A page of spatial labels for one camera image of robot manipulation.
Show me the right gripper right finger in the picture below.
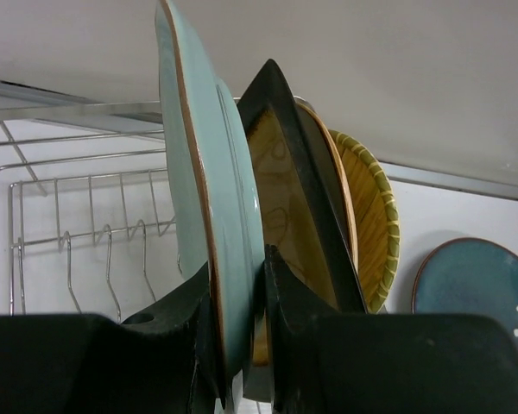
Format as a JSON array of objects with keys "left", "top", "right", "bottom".
[{"left": 264, "top": 246, "right": 518, "bottom": 413}]

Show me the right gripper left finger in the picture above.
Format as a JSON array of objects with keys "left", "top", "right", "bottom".
[{"left": 0, "top": 267, "right": 218, "bottom": 413}]

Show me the square brown yellow plate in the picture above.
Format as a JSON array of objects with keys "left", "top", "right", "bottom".
[{"left": 236, "top": 59, "right": 369, "bottom": 367}]

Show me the round woven bamboo plate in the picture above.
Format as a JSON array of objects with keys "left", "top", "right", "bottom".
[{"left": 330, "top": 130, "right": 401, "bottom": 313}]

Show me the light green flower plate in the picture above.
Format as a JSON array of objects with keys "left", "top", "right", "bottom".
[{"left": 155, "top": 1, "right": 264, "bottom": 379}]

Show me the round dark teal plate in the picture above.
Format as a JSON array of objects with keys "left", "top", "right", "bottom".
[{"left": 411, "top": 237, "right": 518, "bottom": 347}]

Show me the beige bird painted plate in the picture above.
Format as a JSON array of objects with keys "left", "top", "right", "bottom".
[{"left": 295, "top": 100, "right": 358, "bottom": 267}]

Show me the metal wire dish rack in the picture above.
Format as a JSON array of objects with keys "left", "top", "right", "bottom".
[{"left": 0, "top": 102, "right": 183, "bottom": 322}]

